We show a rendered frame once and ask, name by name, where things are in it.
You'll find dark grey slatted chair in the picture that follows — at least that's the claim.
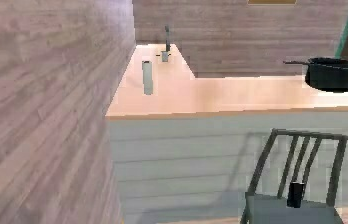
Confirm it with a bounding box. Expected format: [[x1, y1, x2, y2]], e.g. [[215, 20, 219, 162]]
[[240, 128, 348, 224]]

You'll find grey upright cylinder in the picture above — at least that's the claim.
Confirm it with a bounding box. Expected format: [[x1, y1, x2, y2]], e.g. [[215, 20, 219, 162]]
[[141, 60, 154, 96]]

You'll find pale green kitchen counter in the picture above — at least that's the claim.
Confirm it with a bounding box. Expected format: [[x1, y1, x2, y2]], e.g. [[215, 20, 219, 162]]
[[105, 43, 348, 224]]

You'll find small black box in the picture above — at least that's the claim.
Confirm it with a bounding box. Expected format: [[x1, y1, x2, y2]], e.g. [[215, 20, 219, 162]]
[[286, 181, 305, 209]]

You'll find yellow framed picture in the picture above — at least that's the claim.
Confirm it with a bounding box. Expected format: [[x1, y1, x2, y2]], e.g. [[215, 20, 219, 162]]
[[247, 0, 298, 6]]

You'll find black cooking pot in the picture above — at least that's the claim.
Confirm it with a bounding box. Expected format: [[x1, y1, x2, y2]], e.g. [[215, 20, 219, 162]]
[[283, 57, 348, 93]]

